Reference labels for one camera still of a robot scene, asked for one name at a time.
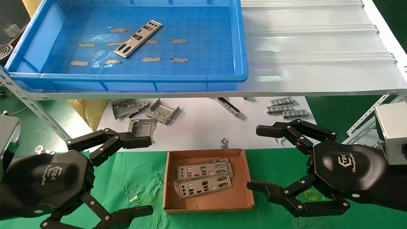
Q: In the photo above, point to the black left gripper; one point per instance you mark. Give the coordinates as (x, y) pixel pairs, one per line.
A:
(47, 181)

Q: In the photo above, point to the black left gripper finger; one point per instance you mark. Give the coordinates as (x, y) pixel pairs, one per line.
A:
(133, 142)

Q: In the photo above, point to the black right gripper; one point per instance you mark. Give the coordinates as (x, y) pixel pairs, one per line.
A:
(349, 168)

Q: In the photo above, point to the silver metal IO shield plate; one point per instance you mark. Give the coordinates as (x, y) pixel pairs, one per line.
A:
(136, 39)
(231, 168)
(181, 173)
(222, 184)

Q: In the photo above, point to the shallow brown cardboard box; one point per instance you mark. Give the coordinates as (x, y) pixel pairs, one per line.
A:
(210, 203)

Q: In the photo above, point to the blue plastic tray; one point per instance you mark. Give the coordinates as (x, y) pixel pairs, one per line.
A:
(203, 54)

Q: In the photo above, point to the tiny silver metal scrap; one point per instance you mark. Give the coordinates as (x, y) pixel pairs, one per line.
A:
(134, 198)

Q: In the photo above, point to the stamped grey metal plate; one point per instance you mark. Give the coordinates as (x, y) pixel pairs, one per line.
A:
(143, 125)

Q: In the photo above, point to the green cloth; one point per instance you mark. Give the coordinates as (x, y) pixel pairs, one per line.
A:
(127, 171)

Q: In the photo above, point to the small grey metal piece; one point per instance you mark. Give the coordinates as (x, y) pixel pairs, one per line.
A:
(143, 105)

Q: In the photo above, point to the small silver binder clip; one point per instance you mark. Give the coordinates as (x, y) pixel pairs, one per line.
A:
(377, 144)
(224, 143)

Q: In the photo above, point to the yellow woven bag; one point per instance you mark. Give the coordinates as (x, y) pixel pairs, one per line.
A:
(31, 6)
(90, 111)

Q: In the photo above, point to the white paper sheet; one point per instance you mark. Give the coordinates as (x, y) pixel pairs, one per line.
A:
(197, 127)

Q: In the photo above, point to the torn beige tape piece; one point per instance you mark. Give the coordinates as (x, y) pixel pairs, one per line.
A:
(113, 44)
(151, 59)
(152, 41)
(178, 59)
(79, 63)
(86, 45)
(119, 30)
(112, 61)
(178, 41)

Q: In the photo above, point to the perforated white angle steel bar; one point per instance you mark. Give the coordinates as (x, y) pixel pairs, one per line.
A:
(365, 121)

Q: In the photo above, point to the perforated grey angle steel bar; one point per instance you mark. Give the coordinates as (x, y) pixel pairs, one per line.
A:
(31, 103)

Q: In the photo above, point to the white corrugated shelf panel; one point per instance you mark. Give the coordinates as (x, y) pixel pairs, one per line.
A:
(302, 47)

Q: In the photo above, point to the flat grey metal bracket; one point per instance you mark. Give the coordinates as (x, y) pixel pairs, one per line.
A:
(122, 108)

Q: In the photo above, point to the U-shaped grey metal bracket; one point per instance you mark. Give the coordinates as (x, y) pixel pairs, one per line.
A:
(163, 112)

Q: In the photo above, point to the serrated metal bracket strip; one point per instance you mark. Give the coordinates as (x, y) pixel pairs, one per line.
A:
(279, 109)
(282, 101)
(295, 114)

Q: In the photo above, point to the narrow grey metal bracket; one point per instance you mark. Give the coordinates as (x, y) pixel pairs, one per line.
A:
(228, 106)

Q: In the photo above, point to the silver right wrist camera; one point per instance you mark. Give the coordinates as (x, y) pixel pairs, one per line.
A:
(394, 130)

